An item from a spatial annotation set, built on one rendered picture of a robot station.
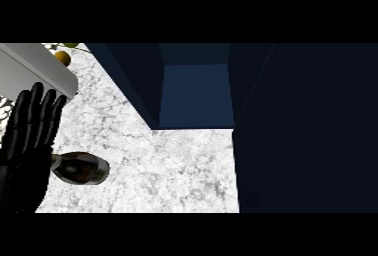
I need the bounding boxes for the yellow fruit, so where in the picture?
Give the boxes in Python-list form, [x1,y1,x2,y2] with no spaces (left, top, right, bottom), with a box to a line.
[53,50,72,67]

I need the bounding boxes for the dark wine bottle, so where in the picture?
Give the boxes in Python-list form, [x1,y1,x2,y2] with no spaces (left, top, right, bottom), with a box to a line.
[50,151,111,186]

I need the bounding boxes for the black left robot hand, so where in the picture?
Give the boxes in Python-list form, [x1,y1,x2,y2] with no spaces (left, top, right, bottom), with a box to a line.
[0,81,68,214]

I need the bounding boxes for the pale grey appliance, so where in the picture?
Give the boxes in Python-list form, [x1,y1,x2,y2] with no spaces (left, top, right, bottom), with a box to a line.
[0,42,79,100]

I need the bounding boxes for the dark blue open cabinet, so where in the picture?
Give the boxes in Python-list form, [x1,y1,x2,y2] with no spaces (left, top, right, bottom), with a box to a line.
[84,42,277,130]

